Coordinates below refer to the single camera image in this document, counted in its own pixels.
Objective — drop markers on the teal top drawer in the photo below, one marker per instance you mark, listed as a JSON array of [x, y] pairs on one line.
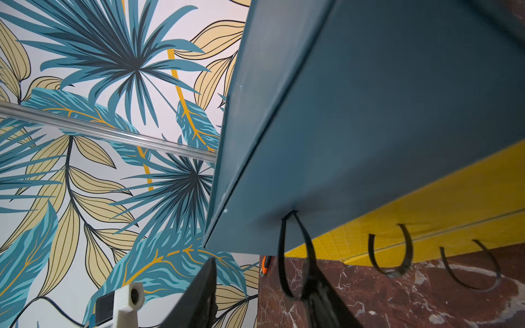
[[348, 135]]

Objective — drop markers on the left aluminium corner post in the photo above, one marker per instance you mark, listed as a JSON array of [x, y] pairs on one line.
[[97, 130]]

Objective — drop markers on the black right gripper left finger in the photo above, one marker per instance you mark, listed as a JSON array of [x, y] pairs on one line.
[[197, 307]]

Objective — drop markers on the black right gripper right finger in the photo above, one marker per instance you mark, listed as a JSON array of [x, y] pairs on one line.
[[324, 307]]

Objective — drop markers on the teal drawer cabinet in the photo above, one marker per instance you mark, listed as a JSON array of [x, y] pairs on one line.
[[328, 82]]

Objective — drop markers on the black pull loop middle drawer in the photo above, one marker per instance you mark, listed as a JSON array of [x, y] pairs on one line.
[[394, 260]]

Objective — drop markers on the yellow bottom drawer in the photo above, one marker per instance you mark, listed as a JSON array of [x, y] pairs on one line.
[[483, 202]]

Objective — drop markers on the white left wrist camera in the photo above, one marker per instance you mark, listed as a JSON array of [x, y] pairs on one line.
[[118, 308]]

